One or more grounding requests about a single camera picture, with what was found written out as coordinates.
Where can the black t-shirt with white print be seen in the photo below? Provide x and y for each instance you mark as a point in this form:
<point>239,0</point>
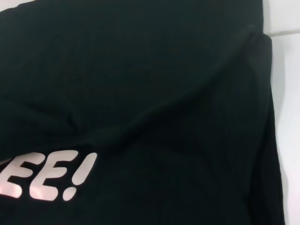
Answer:
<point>164,93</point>

